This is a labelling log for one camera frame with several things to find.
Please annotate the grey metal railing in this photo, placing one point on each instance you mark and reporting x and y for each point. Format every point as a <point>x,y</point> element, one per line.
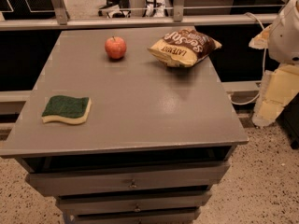
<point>19,15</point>

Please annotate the middle grey drawer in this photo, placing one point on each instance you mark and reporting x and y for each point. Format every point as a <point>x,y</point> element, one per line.
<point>134,203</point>

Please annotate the green and yellow sponge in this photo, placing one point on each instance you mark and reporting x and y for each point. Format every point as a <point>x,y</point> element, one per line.
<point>66,109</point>

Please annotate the grey drawer cabinet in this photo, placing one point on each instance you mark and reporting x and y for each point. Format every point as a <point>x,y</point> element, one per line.
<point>142,113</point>

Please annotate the grey drawer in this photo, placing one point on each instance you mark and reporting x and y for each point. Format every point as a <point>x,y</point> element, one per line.
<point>134,203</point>
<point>143,217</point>
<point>129,178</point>

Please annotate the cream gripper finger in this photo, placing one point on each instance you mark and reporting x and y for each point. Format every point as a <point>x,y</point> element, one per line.
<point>278,88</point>
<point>260,41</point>

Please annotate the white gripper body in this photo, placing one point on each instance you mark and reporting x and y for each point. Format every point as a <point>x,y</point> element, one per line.
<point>286,37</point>

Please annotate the top grey drawer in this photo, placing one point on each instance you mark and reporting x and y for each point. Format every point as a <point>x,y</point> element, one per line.
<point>129,178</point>

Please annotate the red apple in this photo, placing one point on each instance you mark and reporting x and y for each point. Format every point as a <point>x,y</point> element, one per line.
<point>115,47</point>

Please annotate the bottom grey drawer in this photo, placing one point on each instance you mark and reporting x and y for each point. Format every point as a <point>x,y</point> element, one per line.
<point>143,217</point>

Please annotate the brown yellow chip bag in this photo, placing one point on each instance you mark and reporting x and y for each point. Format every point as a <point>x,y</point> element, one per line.
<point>184,48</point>

